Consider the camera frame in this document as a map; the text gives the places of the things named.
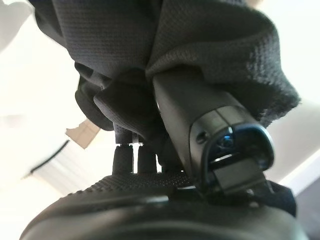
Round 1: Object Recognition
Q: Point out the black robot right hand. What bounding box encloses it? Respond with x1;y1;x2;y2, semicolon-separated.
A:
19;71;305;240

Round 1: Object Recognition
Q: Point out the black garment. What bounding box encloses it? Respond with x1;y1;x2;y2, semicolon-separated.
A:
26;0;303;135

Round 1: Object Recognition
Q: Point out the sheer white curtain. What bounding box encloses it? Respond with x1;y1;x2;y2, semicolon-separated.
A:
32;143;118;191

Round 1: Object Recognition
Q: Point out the brown nightstand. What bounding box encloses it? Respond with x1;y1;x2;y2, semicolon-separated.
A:
65;118;102;151

